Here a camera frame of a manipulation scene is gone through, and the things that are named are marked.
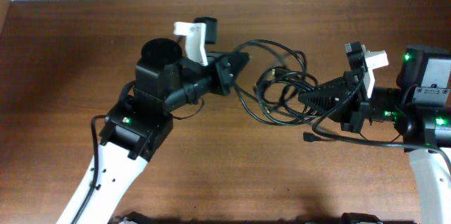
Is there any thick black cable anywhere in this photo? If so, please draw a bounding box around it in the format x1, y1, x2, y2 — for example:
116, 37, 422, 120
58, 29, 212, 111
232, 39, 323, 143

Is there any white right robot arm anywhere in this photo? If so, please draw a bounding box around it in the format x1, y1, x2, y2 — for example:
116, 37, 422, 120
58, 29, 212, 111
298, 42, 450, 223

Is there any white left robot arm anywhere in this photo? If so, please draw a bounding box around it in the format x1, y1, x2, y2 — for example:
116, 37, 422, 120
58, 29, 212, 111
58, 38, 249, 223

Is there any black left camera cable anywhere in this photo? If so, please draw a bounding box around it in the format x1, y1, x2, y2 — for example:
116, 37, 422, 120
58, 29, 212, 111
70, 114, 106, 224

